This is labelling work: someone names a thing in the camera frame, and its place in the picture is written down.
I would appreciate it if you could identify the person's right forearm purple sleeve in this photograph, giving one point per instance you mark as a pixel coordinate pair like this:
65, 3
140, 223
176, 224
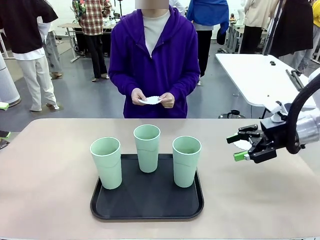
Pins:
120, 85

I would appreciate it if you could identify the bystander in blue jacket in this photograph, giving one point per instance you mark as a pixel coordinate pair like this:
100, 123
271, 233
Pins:
207, 12

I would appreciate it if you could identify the wooden desk with metal legs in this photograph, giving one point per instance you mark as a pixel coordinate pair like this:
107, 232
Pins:
70, 25

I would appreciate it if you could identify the black plastic serving tray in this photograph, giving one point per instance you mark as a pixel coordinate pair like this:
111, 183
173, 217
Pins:
150, 200

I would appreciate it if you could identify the pale green plastic cup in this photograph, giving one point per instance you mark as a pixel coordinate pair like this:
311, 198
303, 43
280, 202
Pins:
186, 165
108, 170
148, 160

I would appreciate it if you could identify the white folding table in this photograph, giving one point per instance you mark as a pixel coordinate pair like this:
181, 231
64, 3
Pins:
250, 75

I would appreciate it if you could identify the left gripper black green finger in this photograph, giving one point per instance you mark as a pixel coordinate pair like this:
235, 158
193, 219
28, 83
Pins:
4, 144
4, 134

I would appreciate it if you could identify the grey background desks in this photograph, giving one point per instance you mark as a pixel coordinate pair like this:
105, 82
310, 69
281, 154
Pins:
236, 32

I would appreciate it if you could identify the bystander in yellow top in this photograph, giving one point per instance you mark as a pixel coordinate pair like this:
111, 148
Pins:
317, 12

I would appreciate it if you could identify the person's left forearm purple sleeve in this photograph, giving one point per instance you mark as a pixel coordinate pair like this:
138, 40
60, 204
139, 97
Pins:
186, 86

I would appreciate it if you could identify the white cylindrical appliance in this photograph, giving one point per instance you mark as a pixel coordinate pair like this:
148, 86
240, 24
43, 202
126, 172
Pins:
7, 85

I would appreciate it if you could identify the bystander black top white trousers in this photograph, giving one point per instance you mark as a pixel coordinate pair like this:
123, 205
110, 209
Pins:
22, 25

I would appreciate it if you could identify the bystander beige jacket black trousers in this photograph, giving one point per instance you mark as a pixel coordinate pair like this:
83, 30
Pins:
257, 12

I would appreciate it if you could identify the small black object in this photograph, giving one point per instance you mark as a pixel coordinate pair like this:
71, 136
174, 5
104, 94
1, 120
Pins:
272, 63

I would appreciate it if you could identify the white scalloped paper coaster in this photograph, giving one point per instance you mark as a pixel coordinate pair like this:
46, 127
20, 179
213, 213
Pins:
151, 100
241, 145

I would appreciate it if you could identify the bystander in plaid shirt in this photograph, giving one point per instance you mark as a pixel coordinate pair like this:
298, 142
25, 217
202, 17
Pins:
92, 20

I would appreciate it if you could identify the person's left hand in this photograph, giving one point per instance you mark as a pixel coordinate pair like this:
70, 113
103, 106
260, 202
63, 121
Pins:
168, 100

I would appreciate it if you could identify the black kettle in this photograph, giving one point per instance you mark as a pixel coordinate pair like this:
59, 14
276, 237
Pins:
234, 114

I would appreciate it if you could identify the white mannequin figure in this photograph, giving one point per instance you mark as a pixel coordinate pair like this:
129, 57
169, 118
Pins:
240, 13

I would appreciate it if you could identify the person in purple hoodie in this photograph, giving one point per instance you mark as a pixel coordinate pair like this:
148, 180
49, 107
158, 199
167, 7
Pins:
130, 62

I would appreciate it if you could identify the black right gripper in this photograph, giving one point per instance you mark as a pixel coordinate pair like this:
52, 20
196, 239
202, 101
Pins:
271, 140

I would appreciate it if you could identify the green and white floor item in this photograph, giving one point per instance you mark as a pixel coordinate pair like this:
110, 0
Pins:
3, 106

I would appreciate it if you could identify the bystander in grey trousers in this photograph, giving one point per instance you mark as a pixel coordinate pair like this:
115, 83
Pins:
53, 55

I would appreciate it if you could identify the black folded tripod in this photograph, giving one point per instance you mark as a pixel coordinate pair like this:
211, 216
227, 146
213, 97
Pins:
295, 78

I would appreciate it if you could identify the bystander in dark coat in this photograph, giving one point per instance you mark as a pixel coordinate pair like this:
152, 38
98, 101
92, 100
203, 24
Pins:
292, 30

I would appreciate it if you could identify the black stand pole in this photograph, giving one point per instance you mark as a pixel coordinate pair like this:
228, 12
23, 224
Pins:
271, 32

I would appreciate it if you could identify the person's right hand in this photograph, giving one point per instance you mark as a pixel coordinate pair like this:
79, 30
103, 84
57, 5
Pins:
137, 93

